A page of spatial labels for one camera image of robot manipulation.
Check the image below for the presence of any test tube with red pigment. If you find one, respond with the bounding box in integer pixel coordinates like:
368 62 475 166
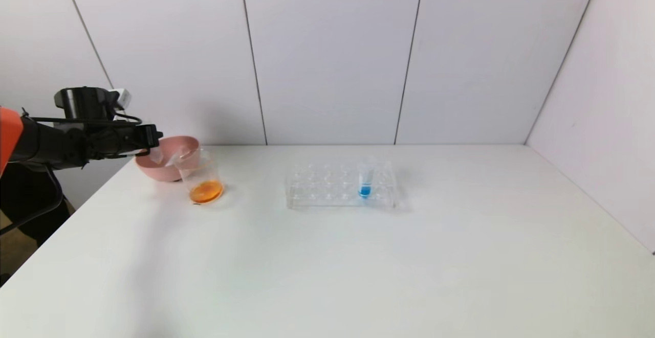
166 145 193 167

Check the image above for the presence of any test tube with blue pigment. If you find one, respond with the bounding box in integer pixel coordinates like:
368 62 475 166
357 158 373 199

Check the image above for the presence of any clear plastic test tube rack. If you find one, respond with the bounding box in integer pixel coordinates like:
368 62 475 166
285 160 398 210

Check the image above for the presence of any clear glass beaker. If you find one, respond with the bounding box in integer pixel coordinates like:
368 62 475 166
176 149 226 206

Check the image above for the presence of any pink bowl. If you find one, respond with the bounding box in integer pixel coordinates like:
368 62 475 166
135 136 201 183

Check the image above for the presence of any person leg in black trousers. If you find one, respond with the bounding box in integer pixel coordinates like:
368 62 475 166
0 164 75 247

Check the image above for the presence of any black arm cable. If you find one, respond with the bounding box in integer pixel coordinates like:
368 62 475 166
0 113 144 236

